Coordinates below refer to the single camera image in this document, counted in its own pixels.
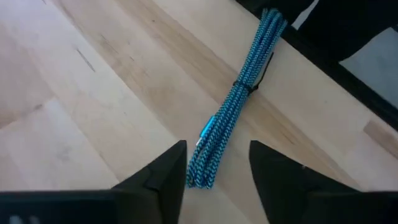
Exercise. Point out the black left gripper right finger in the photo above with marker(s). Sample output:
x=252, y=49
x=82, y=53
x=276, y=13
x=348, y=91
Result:
x=286, y=189

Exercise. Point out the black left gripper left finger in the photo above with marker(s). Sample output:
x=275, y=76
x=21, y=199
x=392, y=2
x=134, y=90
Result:
x=161, y=193

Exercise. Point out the black object beside table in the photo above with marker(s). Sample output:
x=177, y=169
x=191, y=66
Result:
x=342, y=28

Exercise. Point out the black aluminium table frame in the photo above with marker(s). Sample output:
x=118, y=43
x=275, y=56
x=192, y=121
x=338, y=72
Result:
x=342, y=76

